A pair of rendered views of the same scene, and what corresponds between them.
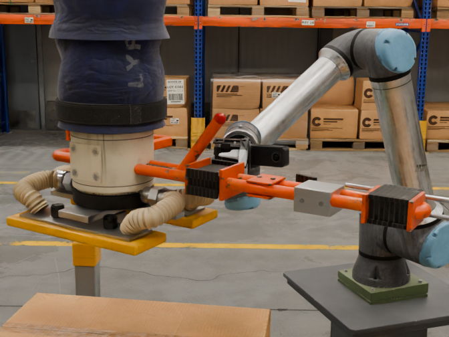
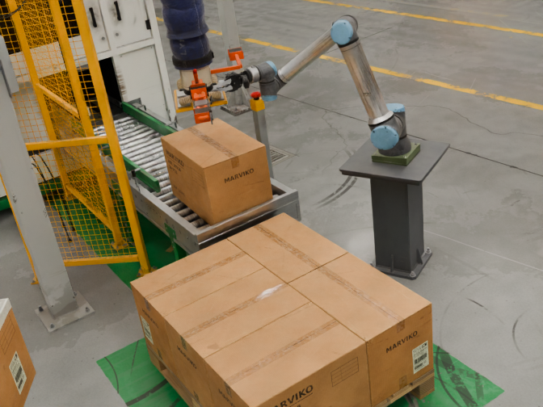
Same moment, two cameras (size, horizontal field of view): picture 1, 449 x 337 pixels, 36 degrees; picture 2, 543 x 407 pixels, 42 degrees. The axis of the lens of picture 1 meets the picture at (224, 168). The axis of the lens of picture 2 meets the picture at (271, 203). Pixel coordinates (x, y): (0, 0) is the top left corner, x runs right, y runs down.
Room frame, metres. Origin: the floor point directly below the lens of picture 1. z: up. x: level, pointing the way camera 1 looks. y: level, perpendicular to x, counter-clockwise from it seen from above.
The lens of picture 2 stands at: (-0.60, -3.13, 2.60)
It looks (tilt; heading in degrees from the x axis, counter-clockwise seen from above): 29 degrees down; 54
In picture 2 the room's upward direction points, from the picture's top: 8 degrees counter-clockwise
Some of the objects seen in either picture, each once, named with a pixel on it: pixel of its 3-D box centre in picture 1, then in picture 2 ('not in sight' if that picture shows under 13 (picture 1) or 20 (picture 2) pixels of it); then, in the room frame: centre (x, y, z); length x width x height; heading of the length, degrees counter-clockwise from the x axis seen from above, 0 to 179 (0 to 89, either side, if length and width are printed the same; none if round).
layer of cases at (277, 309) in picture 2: not in sight; (275, 323); (1.02, -0.76, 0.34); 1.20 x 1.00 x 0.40; 85
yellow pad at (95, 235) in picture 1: (83, 221); (183, 97); (1.34, 0.28, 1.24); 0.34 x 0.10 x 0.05; 59
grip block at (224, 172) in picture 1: (214, 178); (199, 91); (1.29, 0.02, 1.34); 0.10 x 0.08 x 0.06; 149
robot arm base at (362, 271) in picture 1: (381, 263); (393, 141); (2.19, -0.53, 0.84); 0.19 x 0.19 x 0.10
